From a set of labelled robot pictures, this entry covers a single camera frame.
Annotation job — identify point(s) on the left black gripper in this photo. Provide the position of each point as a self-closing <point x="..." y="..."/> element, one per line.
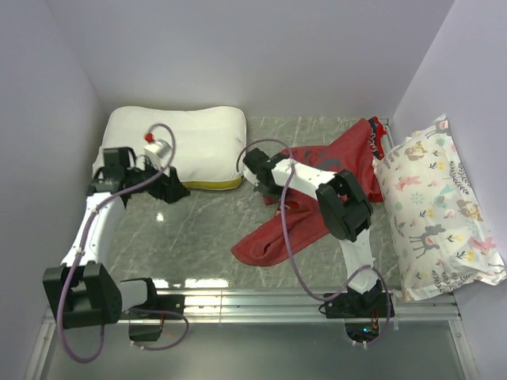
<point x="169" y="188"/>

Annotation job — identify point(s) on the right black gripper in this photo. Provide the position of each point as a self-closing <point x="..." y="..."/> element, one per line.
<point x="259" y="186"/>

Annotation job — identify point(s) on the white pillow yellow edge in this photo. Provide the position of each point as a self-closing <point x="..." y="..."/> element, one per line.
<point x="208" y="142"/>

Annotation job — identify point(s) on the red pillowcase grey print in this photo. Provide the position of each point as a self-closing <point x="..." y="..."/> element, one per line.
<point x="354" y="151"/>

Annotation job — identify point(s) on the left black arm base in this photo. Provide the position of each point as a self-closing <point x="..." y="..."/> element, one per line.
<point x="158" y="305"/>

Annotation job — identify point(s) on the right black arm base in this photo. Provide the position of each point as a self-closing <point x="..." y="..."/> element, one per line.
<point x="362" y="314"/>

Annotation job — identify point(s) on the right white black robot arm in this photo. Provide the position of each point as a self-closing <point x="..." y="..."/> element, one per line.
<point x="345" y="210"/>

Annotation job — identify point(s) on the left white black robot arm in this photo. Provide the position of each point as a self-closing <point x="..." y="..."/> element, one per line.
<point x="80" y="291"/>

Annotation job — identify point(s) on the floral patterned white pillow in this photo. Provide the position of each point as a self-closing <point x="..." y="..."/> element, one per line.
<point x="440" y="234"/>

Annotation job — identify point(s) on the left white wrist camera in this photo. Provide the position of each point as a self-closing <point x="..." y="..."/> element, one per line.
<point x="157" y="152"/>

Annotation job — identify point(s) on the aluminium mounting rail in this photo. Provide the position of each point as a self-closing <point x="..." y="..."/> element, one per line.
<point x="271" y="334"/>

